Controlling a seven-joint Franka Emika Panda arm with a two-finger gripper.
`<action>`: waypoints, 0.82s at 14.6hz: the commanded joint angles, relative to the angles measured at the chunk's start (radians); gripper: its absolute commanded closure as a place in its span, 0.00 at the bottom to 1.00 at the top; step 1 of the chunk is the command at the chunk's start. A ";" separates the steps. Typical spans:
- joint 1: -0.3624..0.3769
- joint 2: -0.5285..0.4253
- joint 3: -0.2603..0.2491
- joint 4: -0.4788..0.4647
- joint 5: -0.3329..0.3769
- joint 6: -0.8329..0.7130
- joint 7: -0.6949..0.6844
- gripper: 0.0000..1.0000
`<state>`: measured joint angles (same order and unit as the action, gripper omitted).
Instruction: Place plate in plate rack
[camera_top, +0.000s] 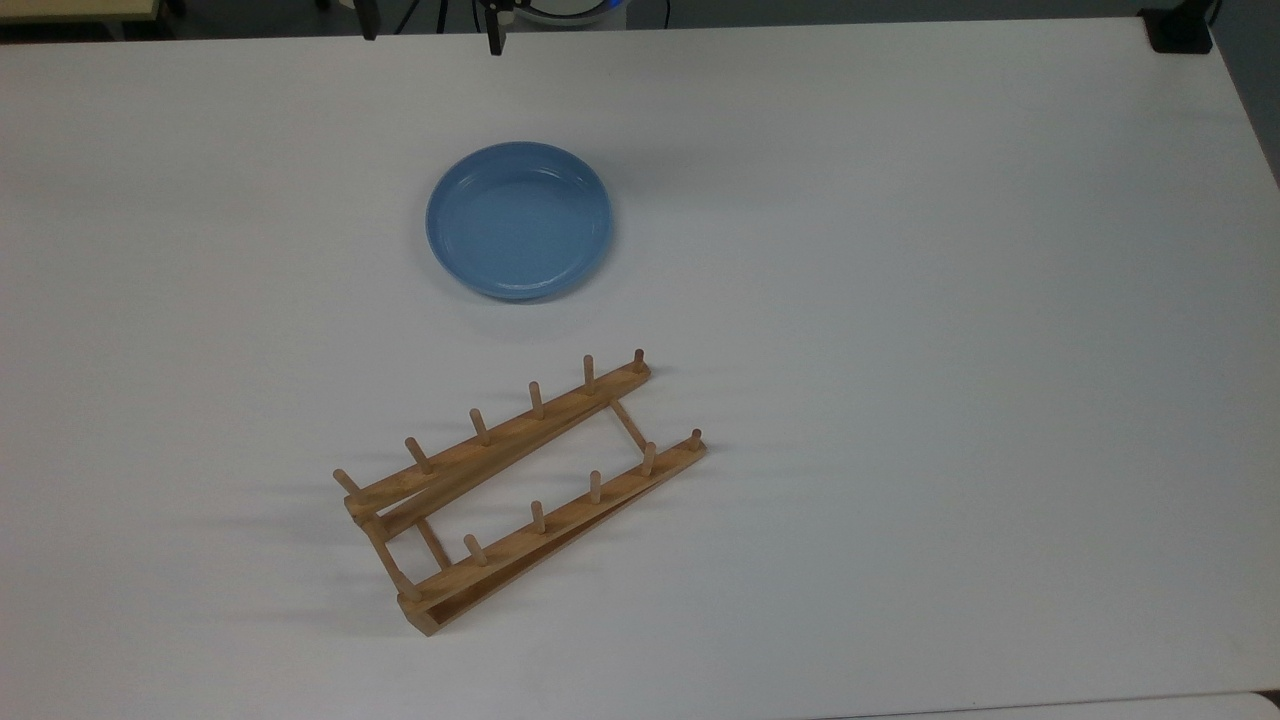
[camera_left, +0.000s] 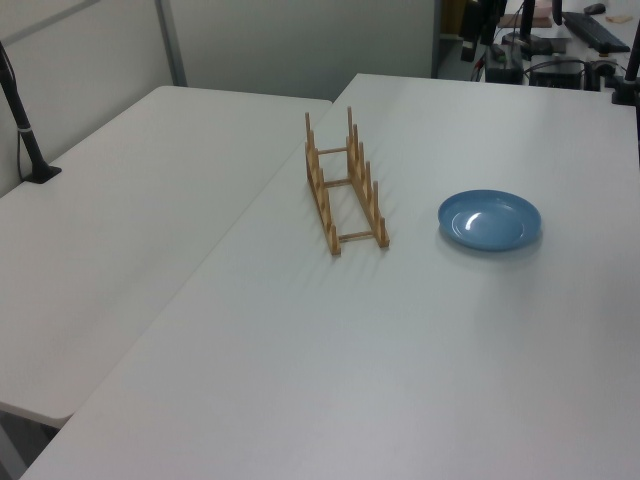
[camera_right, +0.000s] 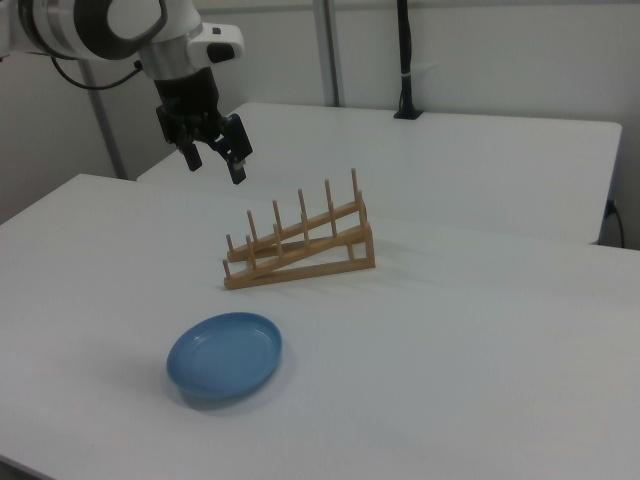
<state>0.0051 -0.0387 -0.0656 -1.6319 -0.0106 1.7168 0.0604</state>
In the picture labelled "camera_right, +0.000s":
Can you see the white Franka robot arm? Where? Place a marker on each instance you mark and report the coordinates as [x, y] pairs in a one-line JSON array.
[[75, 30]]

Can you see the blue round plate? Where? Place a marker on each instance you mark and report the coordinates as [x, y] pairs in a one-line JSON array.
[[225, 356]]

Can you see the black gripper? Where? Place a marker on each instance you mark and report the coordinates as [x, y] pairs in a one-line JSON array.
[[187, 102]]

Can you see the black pole with base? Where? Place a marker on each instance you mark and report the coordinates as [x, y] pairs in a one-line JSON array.
[[406, 55]]

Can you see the wooden plate rack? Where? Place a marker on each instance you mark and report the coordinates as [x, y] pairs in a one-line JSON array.
[[300, 272]]

